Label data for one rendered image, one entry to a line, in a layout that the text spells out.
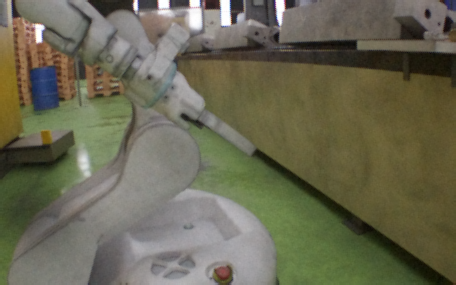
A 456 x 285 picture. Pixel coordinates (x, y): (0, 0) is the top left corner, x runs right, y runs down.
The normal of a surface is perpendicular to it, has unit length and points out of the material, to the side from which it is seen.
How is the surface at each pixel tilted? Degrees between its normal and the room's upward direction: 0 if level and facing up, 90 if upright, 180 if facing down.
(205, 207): 73
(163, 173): 90
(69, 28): 106
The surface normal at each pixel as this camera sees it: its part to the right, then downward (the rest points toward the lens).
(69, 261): 0.32, 0.22
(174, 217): 0.29, -0.07
